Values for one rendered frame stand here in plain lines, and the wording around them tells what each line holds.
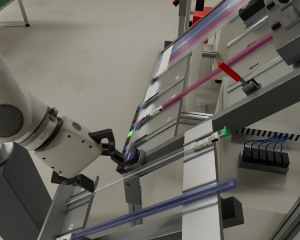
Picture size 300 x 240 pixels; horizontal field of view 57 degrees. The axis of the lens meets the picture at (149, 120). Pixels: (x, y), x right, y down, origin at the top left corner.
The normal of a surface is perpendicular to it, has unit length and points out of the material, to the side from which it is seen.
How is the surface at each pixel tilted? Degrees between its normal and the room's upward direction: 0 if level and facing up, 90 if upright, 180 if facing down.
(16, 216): 90
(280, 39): 48
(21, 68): 0
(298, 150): 0
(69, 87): 0
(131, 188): 90
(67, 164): 83
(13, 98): 64
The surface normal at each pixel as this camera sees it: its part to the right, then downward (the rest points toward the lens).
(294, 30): -0.73, -0.58
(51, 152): 0.15, 0.58
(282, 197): 0.00, -0.71
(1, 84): 0.76, -0.02
